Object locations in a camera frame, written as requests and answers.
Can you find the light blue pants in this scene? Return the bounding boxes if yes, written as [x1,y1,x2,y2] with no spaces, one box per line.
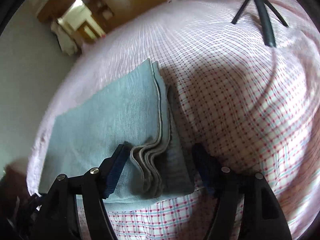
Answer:
[39,60,194,211]

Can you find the pink checked bed sheet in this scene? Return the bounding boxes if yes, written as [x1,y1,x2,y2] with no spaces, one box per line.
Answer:
[27,0,319,239]

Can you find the white hanging clothes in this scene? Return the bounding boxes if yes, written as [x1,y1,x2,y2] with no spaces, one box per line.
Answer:
[50,21,80,56]

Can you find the wooden wardrobe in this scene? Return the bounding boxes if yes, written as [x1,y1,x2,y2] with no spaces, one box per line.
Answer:
[37,0,167,34]

